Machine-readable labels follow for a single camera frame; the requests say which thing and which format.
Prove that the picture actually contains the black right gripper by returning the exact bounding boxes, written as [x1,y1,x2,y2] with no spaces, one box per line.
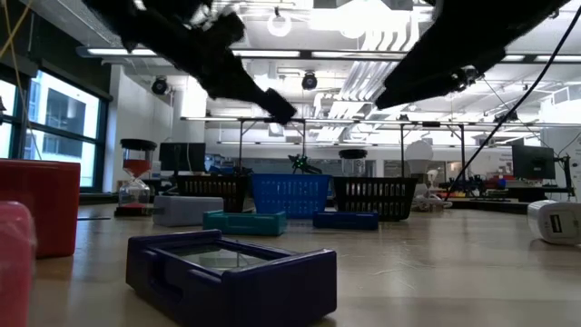
[374,17,507,111]

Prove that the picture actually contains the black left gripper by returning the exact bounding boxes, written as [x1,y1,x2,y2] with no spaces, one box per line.
[149,12,299,126]

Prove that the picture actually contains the teal plastic tray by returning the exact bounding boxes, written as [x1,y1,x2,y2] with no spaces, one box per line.
[202,209,289,237]

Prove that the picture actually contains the dark blue plastic tray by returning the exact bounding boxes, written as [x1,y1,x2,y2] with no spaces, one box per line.
[312,210,379,231]

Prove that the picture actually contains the grey USB charger cube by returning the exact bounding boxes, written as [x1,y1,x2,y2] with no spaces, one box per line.
[153,194,225,228]

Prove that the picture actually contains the red sand hourglass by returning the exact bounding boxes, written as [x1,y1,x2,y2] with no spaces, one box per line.
[113,138,158,217]

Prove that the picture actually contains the purple plastic tray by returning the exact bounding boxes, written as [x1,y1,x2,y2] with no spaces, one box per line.
[125,228,339,327]

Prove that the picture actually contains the white USB charger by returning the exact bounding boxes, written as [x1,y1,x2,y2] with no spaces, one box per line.
[527,199,581,247]

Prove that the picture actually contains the pink-red USB charger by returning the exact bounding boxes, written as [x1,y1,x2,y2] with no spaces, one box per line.
[0,158,82,260]

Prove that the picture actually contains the hot pink USB charger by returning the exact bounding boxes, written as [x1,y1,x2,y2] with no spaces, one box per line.
[0,201,38,327]

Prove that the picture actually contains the black ceiling spotlight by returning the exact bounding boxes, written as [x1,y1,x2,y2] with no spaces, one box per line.
[300,71,319,92]
[151,75,170,96]

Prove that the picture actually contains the white light bulb on base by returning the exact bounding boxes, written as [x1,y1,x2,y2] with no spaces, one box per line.
[404,139,436,197]

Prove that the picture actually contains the blue plastic basket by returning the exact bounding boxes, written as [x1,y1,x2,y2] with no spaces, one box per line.
[250,173,332,220]

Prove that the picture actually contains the black plastic basket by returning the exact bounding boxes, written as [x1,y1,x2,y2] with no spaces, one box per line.
[332,175,419,223]
[174,174,250,213]

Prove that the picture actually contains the black computer monitor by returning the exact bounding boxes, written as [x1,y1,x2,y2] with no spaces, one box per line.
[158,142,207,173]
[511,144,556,181]

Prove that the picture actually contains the cluttered background workbench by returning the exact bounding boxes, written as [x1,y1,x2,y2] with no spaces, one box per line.
[438,172,577,203]

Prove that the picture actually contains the large window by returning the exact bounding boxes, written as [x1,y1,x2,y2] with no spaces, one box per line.
[0,67,110,192]

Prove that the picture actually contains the background black rig frame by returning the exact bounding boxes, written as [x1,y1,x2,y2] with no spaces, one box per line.
[180,115,468,183]

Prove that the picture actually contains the white ring light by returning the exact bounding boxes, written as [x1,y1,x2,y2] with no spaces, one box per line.
[266,7,293,39]

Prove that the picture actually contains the thin black cable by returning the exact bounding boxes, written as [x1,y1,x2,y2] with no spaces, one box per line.
[443,4,581,202]

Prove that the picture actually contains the black aluminium rig frame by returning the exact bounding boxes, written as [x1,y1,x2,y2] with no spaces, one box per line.
[79,193,581,222]

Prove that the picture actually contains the yellow cable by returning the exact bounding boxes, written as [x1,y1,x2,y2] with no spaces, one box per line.
[0,0,43,161]

